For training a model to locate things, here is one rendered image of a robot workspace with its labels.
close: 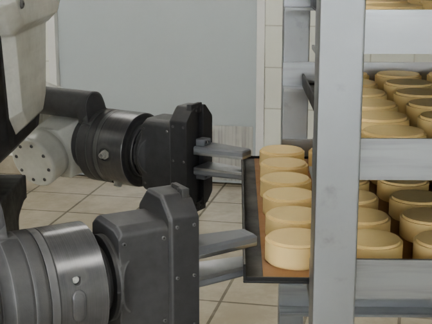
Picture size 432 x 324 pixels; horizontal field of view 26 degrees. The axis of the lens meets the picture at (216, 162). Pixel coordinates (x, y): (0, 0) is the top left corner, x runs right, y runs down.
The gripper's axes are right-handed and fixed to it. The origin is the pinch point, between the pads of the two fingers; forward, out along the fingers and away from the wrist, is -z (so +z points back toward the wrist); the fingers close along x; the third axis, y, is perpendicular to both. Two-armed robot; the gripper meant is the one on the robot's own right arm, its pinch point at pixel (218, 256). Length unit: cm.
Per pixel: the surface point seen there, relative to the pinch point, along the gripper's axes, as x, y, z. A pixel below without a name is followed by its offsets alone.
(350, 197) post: 7.1, -11.4, -3.9
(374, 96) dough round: 9.9, 7.8, -21.0
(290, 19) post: 15.3, 28.4, -25.2
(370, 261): 1.4, -9.9, -7.2
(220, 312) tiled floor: -96, 192, -108
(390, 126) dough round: 10.0, -5.1, -12.5
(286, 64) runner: 10.2, 28.3, -24.6
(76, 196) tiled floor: -96, 349, -117
